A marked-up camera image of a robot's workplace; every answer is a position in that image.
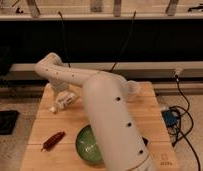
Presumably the clear plastic cup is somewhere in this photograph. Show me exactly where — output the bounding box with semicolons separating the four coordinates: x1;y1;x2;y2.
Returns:
126;80;140;102

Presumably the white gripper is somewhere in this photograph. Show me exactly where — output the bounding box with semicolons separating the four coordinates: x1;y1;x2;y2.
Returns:
51;81;69;99

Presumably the blue connector box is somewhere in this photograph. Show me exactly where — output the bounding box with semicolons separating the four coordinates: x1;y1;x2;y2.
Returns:
162;110;178;127

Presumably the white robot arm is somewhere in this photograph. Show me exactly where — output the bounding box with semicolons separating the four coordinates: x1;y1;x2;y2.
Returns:
35;53;156;171

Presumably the right black hanging cable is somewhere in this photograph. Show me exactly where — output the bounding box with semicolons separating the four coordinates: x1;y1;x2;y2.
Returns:
108;10;138;73

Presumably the green ceramic bowl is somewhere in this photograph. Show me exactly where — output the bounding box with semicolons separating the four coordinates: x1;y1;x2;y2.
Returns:
75;125;103;165

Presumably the black floor mat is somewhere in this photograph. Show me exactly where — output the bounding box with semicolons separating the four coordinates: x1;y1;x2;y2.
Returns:
0;110;19;135

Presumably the red chili pepper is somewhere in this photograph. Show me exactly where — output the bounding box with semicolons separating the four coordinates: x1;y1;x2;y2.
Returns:
42;131;66;150

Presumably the black floor cable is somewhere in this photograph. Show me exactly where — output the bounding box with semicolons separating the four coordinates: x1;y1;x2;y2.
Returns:
167;74;203;171

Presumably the black smartphone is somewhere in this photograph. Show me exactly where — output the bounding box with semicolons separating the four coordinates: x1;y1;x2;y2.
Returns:
142;137;149;146

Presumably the left black hanging cable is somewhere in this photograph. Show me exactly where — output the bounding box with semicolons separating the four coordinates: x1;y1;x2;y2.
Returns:
57;11;72;69

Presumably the black hanging cable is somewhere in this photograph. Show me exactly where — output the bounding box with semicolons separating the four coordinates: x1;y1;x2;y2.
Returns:
108;10;138;73
57;11;72;69

